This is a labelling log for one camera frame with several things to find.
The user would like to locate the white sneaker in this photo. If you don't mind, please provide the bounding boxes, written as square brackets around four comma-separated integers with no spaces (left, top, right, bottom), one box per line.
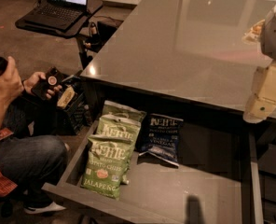
[23,202,65,215]

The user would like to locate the front green jalapeno chip bag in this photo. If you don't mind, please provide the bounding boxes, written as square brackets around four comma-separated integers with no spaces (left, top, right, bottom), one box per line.
[81,134,131,200]

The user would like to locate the open grey top drawer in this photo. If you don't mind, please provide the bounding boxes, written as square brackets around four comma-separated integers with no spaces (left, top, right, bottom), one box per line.
[44,112,264,224]

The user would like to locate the person's left hand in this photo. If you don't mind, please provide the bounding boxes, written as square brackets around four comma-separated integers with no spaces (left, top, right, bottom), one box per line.
[22,72,62,100]

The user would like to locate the black laptop stand table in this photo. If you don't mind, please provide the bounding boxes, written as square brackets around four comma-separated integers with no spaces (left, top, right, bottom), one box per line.
[15,0,103,68]

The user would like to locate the black laptop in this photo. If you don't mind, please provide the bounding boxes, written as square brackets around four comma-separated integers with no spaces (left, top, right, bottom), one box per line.
[24,0,88,31]

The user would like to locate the black plastic crate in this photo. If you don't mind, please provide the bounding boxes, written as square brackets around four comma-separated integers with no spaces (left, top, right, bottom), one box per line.
[56,75,85,135]

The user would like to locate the person's right hand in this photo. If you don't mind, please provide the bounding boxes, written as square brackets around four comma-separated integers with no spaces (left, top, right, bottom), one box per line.
[0,56,24,106]

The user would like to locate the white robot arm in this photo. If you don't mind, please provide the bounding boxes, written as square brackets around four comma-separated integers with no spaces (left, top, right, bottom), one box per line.
[241,4,276,123]

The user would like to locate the black smartphone with ring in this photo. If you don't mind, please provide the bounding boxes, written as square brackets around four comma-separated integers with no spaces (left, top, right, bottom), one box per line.
[32,67,64,100]

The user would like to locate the middle green chip bag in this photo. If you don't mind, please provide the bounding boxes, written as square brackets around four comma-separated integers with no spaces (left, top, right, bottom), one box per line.
[96,114,141,185]

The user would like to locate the rear green chip bag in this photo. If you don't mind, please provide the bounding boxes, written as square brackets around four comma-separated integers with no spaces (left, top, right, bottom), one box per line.
[102,100,146,122]

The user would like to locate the lower grey drawers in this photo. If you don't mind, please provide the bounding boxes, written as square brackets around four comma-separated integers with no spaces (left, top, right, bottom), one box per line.
[257,121,276,224]

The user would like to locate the tan snack bag in crate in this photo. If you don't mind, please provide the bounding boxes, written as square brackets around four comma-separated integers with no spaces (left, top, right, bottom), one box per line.
[57,86,75,109]

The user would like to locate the dark blue vinegar chip bag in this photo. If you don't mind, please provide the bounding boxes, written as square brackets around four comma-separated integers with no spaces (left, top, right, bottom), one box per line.
[139,113,184,167]

